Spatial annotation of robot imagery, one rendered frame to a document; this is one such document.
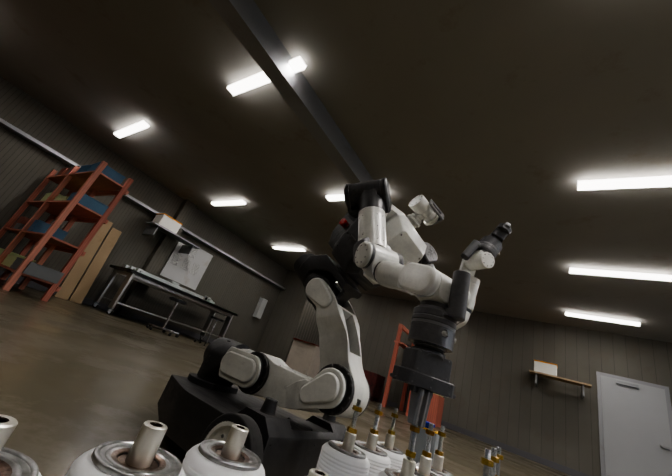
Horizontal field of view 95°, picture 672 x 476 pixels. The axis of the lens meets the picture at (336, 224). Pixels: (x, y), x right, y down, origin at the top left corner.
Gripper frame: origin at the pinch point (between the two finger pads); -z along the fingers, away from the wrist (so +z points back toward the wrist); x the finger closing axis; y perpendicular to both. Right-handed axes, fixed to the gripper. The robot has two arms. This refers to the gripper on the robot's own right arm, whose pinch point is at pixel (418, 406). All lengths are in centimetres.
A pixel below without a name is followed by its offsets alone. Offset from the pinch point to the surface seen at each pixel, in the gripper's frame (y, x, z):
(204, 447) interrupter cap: 13.5, 34.1, -11.1
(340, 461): -4.4, 10.4, -12.5
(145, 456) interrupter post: 22.2, 38.8, -10.6
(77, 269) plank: -660, 372, 18
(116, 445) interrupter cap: 19.7, 41.9, -11.2
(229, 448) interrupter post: 13.9, 31.4, -10.5
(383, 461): -12.2, -1.8, -12.0
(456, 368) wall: -734, -543, 108
